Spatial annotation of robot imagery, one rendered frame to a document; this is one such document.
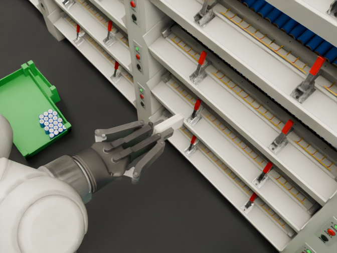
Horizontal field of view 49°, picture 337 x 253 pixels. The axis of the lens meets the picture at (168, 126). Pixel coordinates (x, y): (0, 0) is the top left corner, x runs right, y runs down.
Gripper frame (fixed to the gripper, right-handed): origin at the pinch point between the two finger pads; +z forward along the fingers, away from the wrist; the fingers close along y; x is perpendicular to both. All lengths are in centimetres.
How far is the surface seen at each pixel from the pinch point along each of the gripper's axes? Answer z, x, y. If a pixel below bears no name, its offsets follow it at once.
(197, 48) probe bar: 26.3, -2.7, -17.6
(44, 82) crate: 13, -60, -83
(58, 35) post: 31, -53, -100
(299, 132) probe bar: 26.0, -3.0, 16.2
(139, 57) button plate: 21.8, -15.9, -34.3
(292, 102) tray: 16.5, 10.1, 14.1
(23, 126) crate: -5, -60, -65
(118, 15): 22, -8, -46
